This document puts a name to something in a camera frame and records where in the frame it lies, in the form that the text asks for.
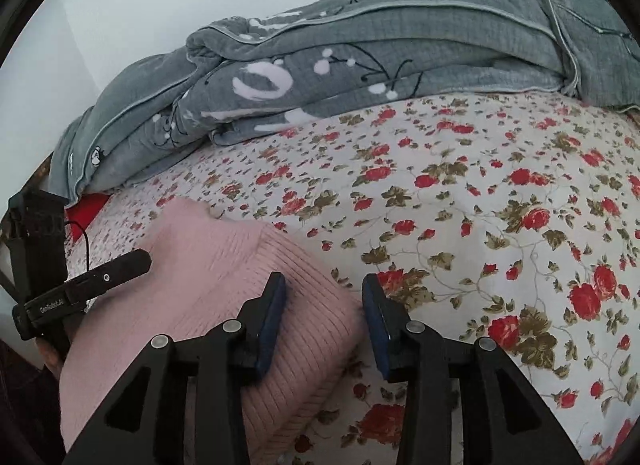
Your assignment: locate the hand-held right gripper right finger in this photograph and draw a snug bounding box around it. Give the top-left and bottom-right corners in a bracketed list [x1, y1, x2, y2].
[361, 274, 583, 465]

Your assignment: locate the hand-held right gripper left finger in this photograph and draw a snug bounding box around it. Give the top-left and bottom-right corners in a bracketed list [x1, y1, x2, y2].
[62, 271, 289, 465]

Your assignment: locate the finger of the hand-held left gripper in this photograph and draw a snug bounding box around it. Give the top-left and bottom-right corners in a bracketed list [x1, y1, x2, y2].
[64, 249, 153, 303]

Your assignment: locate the pink knitted sweater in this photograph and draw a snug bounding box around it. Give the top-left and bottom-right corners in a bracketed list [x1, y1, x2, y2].
[60, 198, 366, 465]

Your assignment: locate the person's left hand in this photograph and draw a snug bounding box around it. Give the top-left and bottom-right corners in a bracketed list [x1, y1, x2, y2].
[35, 336, 66, 380]

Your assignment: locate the red cloth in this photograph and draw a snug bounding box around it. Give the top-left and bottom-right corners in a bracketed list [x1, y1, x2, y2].
[65, 192, 111, 246]

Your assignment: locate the floral bedsheet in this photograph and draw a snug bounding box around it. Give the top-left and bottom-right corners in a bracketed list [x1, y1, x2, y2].
[65, 90, 640, 465]

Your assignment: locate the grey printed quilt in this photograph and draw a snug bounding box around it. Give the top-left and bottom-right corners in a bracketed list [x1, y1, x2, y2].
[47, 0, 640, 208]

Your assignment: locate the thin black cable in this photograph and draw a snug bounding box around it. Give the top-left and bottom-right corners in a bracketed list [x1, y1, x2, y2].
[64, 221, 91, 273]

